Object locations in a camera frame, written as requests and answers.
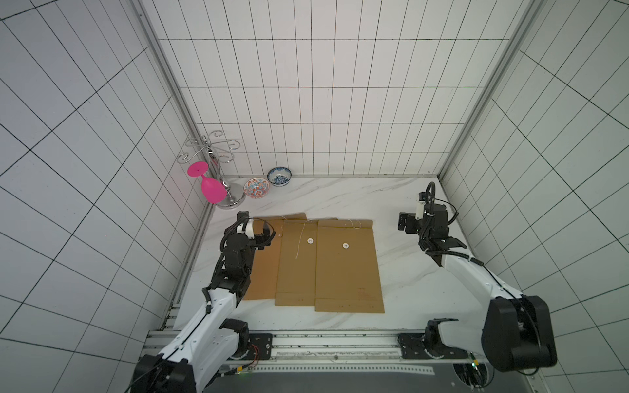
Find brown kraft file bag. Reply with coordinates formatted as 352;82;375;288
275;218;337;307
244;213;306;301

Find brown kraft file bags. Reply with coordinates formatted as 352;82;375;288
314;219;385;314

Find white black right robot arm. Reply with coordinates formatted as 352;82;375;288
398;183;558;374

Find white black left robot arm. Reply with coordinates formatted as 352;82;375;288
126;211;276;392

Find red blue patterned bowl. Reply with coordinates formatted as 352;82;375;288
243;178;271;199

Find blue white patterned bowl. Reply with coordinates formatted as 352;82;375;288
266;166;293;187

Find pink plastic wine glass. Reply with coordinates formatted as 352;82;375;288
187;161;227;204

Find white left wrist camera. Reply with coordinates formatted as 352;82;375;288
242;219;255;240

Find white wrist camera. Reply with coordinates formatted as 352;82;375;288
415;191;432;220
242;219;255;240

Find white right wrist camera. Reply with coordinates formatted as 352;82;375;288
415;191;432;220

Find silver wire glass rack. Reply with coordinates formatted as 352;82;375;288
176;130;245;210

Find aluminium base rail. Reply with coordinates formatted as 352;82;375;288
130;319;547;392

